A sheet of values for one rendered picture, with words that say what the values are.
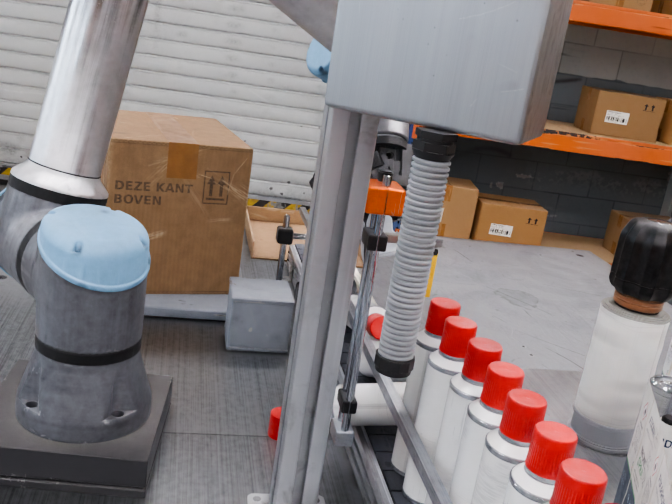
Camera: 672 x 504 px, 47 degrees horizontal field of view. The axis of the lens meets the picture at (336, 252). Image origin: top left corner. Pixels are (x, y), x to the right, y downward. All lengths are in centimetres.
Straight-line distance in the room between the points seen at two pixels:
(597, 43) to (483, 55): 491
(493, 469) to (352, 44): 37
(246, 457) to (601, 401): 45
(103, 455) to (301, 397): 23
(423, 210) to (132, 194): 78
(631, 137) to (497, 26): 427
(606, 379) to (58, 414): 65
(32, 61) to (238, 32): 128
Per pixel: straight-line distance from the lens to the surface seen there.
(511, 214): 469
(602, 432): 107
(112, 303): 86
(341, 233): 74
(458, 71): 62
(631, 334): 102
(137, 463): 89
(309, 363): 77
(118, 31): 96
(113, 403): 91
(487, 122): 61
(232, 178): 135
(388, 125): 121
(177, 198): 134
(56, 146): 96
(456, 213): 462
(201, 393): 112
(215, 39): 502
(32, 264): 90
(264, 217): 197
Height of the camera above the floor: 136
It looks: 17 degrees down
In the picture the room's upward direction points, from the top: 9 degrees clockwise
